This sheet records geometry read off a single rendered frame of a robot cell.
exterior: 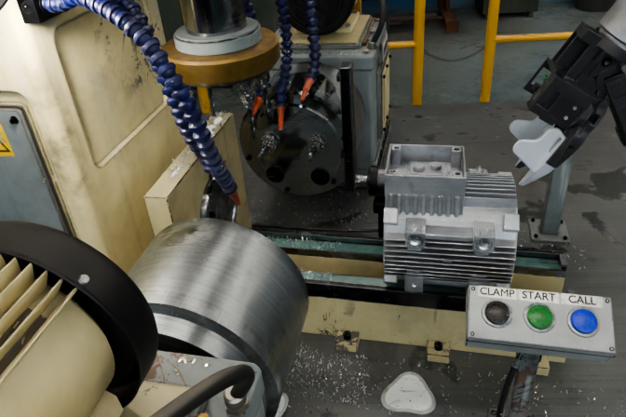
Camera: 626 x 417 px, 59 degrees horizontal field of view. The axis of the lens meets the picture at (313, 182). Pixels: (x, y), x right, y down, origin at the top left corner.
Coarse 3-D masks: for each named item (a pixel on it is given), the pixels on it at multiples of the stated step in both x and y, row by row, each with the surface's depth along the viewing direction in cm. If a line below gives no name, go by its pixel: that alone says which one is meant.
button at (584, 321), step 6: (576, 312) 67; (582, 312) 67; (588, 312) 67; (570, 318) 67; (576, 318) 66; (582, 318) 66; (588, 318) 66; (594, 318) 66; (576, 324) 66; (582, 324) 66; (588, 324) 66; (594, 324) 66; (582, 330) 66; (588, 330) 66
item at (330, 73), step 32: (288, 96) 110; (320, 96) 109; (256, 128) 115; (288, 128) 113; (320, 128) 111; (256, 160) 119; (288, 160) 117; (320, 160) 115; (288, 192) 121; (320, 192) 120
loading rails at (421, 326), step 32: (320, 256) 106; (352, 256) 104; (544, 256) 99; (320, 288) 96; (352, 288) 95; (384, 288) 94; (448, 288) 94; (512, 288) 100; (544, 288) 99; (320, 320) 101; (352, 320) 99; (384, 320) 97; (416, 320) 96; (448, 320) 94; (448, 352) 95; (480, 352) 96; (512, 352) 95
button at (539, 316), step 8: (536, 304) 68; (528, 312) 68; (536, 312) 68; (544, 312) 67; (528, 320) 68; (536, 320) 67; (544, 320) 67; (552, 320) 67; (536, 328) 67; (544, 328) 67
